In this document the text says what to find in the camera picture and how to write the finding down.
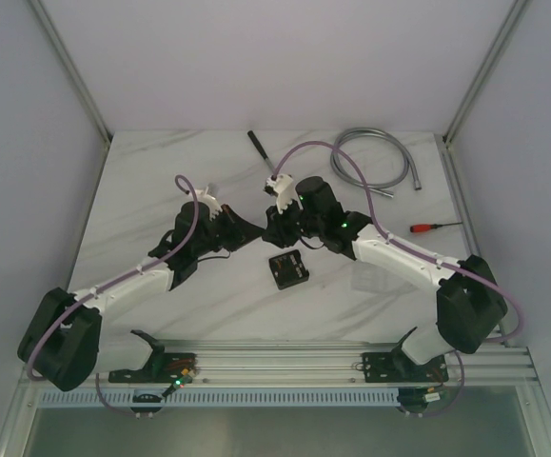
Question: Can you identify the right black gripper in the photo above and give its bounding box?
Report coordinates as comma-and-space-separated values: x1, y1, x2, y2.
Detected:
262, 195, 324, 248

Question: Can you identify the black fuse box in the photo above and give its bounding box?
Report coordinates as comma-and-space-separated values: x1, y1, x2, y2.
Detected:
268, 249, 309, 290

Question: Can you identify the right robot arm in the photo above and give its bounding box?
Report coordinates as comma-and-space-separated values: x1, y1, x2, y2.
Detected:
263, 174, 508, 380

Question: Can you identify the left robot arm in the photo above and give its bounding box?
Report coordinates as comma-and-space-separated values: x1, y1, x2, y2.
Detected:
17, 203, 263, 391

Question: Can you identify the clear plastic fuse box cover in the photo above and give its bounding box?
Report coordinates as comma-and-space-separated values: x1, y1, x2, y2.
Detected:
350, 268, 388, 293

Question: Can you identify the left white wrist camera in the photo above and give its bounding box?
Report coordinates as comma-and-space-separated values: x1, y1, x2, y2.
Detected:
195, 183, 223, 220

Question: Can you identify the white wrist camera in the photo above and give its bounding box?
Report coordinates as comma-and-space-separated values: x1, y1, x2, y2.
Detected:
265, 174, 298, 214
195, 183, 223, 220

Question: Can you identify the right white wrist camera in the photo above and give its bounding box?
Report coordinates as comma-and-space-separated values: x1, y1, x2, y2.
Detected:
265, 174, 298, 214

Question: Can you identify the silver flexible metal hose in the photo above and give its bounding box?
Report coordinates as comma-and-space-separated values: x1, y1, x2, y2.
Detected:
329, 126, 423, 197

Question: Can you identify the claw hammer black handle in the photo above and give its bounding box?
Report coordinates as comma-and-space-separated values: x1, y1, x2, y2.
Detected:
246, 130, 275, 171

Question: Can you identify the red handled screwdriver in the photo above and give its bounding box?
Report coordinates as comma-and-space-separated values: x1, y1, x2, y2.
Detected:
409, 222, 462, 234

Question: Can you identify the aluminium mounting rail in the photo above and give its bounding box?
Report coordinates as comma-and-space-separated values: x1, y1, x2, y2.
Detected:
20, 338, 539, 386

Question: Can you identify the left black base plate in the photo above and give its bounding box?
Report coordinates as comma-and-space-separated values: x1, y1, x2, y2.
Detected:
108, 352, 197, 384

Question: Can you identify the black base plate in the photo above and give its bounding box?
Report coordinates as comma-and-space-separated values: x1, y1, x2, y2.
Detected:
108, 352, 197, 384
360, 351, 449, 384

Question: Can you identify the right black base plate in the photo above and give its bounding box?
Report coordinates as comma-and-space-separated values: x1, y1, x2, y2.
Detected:
360, 351, 449, 384

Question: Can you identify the grey slotted cable duct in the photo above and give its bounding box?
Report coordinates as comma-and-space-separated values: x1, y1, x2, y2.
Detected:
37, 387, 443, 410

